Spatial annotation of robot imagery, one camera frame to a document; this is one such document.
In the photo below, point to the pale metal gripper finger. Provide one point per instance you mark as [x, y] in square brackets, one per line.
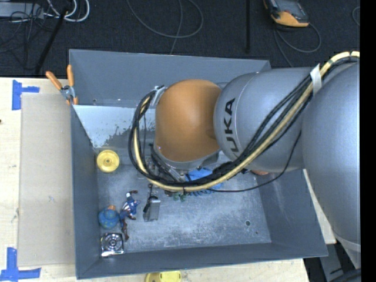
[146, 207]
[154, 210]

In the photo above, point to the blue and red superhero figure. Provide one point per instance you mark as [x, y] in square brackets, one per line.
[130, 206]

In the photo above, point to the blue toy figure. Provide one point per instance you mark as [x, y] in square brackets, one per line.
[108, 217]

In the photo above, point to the shiny square metal piece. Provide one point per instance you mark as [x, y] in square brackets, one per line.
[112, 244]

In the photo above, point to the grey metal bin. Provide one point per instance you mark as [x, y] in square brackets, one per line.
[205, 225]

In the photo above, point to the yellow round disc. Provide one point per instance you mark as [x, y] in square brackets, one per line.
[108, 161]

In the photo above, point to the pale flat board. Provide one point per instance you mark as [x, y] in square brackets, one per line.
[44, 172]

